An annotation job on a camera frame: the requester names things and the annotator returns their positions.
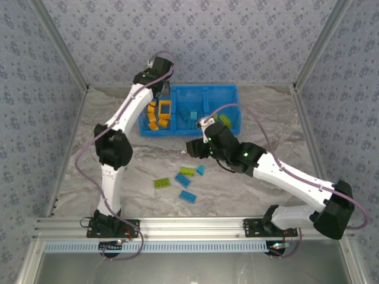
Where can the blue three-compartment bin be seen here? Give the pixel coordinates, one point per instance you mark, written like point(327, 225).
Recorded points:
point(189, 97)

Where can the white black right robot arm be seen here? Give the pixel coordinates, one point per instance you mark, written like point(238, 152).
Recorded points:
point(296, 180)

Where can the aluminium table side rail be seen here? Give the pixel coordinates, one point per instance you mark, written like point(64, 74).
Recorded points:
point(77, 118)
point(304, 112)

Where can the grey metal panel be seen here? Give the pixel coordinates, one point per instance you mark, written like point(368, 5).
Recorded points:
point(192, 269)

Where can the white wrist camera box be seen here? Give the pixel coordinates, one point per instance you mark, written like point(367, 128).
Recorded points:
point(150, 63)
point(204, 122)

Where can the small black electronics board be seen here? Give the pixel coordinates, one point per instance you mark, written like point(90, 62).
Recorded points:
point(274, 251)
point(108, 246)

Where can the short aluminium corner post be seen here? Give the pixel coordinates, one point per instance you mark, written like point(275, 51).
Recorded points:
point(29, 266)
point(353, 266)

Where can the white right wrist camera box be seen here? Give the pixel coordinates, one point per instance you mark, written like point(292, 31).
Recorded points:
point(204, 122)

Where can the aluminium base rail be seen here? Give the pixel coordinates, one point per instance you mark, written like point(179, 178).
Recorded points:
point(192, 226)

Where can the orange lego window frame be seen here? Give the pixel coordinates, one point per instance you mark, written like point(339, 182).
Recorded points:
point(160, 108)

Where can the aluminium frame post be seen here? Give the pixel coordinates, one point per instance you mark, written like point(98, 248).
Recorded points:
point(61, 44)
point(319, 44)

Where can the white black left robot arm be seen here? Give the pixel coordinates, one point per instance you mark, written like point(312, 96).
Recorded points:
point(111, 186)

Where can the small light blue lego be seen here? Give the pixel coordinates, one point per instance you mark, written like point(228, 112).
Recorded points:
point(200, 169)
point(193, 115)

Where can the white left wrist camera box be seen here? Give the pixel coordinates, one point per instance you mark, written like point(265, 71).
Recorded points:
point(150, 63)

